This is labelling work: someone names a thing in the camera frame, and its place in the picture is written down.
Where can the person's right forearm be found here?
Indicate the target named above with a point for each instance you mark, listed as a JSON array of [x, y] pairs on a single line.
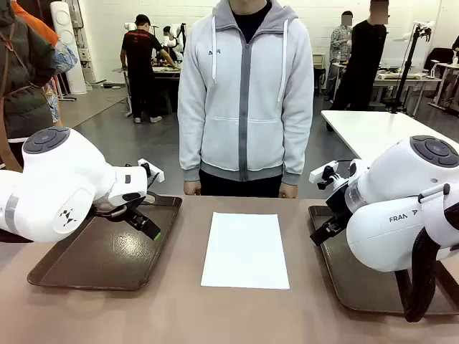
[[190, 150]]

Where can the white side table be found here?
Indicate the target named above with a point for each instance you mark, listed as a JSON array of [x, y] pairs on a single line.
[[358, 125]]

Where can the person's right hand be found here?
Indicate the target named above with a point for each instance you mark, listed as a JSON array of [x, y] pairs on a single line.
[[191, 188]]

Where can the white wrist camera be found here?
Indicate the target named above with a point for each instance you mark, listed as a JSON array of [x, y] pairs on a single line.
[[152, 170], [322, 172]]

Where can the white A4 paper sheet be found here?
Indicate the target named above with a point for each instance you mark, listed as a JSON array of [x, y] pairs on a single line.
[[245, 251]]

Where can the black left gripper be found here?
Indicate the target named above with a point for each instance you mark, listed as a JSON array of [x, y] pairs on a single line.
[[118, 206]]

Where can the black office chair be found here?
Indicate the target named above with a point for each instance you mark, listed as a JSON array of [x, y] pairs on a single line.
[[439, 57]]

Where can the blue patterned cloth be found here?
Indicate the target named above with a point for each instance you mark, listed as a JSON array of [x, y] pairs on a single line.
[[64, 57]]

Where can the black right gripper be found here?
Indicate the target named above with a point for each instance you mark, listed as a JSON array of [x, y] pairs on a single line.
[[340, 200]]

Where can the grey white zip hoodie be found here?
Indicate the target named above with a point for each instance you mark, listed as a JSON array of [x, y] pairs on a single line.
[[222, 107]]

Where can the person's left forearm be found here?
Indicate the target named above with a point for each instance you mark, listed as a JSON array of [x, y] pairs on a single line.
[[297, 150]]

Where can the black trousers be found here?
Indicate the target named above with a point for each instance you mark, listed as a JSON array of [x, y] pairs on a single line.
[[240, 188]]

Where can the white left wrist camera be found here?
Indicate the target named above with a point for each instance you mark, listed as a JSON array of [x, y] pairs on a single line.
[[152, 170]]

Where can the person in black red-print shirt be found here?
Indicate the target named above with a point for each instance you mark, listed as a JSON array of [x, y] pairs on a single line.
[[140, 61]]

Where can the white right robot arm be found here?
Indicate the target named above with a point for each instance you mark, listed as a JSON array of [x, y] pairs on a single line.
[[391, 200]]

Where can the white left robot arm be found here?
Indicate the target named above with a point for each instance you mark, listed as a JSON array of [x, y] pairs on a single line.
[[54, 179]]

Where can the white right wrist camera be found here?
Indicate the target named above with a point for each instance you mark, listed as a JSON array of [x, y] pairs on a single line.
[[322, 172]]

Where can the bystander in dark olive jacket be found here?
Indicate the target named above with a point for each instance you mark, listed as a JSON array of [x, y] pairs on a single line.
[[25, 53]]

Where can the person's left hand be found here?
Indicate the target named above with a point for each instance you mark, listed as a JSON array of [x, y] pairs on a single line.
[[288, 190]]

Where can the black camera tripod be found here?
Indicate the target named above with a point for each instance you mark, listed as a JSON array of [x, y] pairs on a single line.
[[405, 71]]

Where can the long white workbench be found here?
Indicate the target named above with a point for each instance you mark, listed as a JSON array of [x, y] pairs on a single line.
[[412, 80]]

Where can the white black background robot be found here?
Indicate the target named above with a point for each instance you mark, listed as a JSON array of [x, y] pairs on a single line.
[[177, 39]]

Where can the person in plaid shirt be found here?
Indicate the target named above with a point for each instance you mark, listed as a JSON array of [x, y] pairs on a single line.
[[339, 41]]

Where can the white tower air conditioner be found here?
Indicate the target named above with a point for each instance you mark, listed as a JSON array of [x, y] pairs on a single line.
[[70, 53]]

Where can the grey metal workbench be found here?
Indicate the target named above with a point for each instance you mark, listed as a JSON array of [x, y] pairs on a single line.
[[168, 70]]

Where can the person in black long sleeves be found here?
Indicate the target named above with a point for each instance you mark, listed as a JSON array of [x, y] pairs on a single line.
[[365, 61]]

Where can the brown plastic serving tray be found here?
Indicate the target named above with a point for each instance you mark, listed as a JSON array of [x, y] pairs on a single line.
[[107, 258], [358, 279]]

